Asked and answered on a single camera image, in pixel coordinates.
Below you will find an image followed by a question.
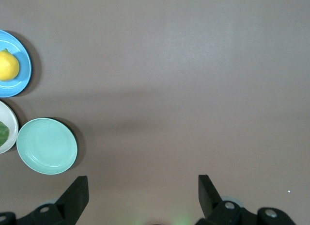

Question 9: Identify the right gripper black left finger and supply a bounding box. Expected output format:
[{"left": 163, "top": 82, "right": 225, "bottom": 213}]
[{"left": 0, "top": 176, "right": 89, "bottom": 225}]

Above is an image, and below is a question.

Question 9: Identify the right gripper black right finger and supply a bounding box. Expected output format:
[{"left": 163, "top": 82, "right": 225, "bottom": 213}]
[{"left": 195, "top": 174, "right": 297, "bottom": 225}]

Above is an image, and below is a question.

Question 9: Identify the green lettuce leaf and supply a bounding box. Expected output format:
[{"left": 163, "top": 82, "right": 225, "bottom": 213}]
[{"left": 0, "top": 121, "right": 10, "bottom": 147}]

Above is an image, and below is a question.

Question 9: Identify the yellow lemon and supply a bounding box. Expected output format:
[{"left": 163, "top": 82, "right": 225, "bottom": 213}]
[{"left": 0, "top": 48, "right": 20, "bottom": 81}]

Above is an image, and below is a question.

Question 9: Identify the mint green plate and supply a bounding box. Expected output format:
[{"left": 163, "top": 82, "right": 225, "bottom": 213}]
[{"left": 16, "top": 117, "right": 78, "bottom": 175}]

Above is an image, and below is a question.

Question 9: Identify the beige plate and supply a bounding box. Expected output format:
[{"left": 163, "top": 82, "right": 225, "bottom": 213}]
[{"left": 0, "top": 100, "right": 19, "bottom": 154}]

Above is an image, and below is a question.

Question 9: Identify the blue plate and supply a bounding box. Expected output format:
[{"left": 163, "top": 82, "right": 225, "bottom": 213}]
[{"left": 0, "top": 30, "right": 32, "bottom": 98}]

